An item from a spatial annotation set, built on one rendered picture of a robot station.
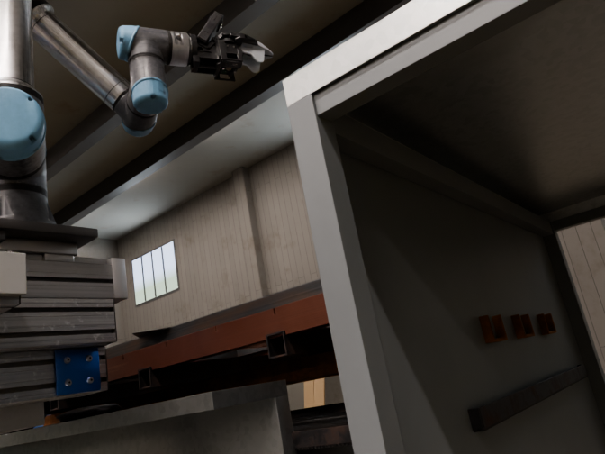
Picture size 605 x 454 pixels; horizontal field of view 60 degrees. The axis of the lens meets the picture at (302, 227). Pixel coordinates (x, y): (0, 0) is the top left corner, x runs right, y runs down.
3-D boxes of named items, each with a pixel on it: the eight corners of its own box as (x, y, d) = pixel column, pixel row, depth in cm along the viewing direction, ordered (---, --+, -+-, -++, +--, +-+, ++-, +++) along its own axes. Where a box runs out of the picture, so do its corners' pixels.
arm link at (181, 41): (164, 47, 124) (170, 21, 118) (184, 49, 126) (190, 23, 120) (168, 72, 121) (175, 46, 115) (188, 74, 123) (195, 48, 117)
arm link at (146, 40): (117, 70, 117) (114, 38, 119) (167, 75, 122) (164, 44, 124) (121, 49, 110) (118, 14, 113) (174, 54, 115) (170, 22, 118)
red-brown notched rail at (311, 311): (12, 408, 182) (12, 390, 184) (447, 295, 92) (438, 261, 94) (0, 410, 179) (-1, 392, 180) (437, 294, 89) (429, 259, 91)
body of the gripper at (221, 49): (237, 82, 128) (187, 78, 123) (231, 55, 131) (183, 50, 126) (246, 59, 122) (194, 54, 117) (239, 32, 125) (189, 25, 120)
